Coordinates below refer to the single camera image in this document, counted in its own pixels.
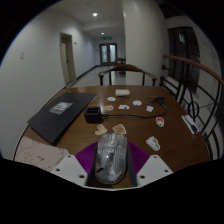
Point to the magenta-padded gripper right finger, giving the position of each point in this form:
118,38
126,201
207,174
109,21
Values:
153,166

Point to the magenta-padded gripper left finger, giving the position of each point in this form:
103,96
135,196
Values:
68,166

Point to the translucent white computer mouse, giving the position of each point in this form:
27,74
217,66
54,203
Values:
111,160

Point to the white line-print mouse pad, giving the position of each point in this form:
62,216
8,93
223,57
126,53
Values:
40,153

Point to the white outlined sticker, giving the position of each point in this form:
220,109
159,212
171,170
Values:
153,143

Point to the red and white sticker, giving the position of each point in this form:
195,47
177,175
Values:
160,121

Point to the tan sticker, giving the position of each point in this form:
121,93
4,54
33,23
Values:
101,129

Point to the orange sticker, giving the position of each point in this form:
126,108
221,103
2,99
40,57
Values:
108,107
119,129

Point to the black closed laptop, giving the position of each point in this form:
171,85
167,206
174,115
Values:
63,115

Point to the white notepad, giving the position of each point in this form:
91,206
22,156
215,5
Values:
190,124

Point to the dark pen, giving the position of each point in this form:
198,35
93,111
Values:
192,126

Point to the small black box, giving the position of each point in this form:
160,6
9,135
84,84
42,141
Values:
92,114

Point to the dark bunch of keys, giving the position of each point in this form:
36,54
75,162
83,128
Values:
157,99

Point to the white oval sticker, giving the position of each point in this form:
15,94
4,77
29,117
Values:
111,98

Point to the small white square box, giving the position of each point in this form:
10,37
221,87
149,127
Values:
122,92

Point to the black railing with wooden handrail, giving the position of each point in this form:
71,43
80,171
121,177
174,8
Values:
196,96

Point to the wooden round-back chair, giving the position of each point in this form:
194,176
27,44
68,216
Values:
128,67

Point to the beige single door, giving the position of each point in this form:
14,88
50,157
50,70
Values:
67,60

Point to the dark framed window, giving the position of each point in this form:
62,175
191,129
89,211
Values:
183,56

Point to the glazed double door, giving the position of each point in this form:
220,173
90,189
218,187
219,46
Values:
108,54

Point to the green exit sign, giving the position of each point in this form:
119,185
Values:
106,38

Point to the round ceiling light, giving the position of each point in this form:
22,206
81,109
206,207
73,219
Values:
95,14

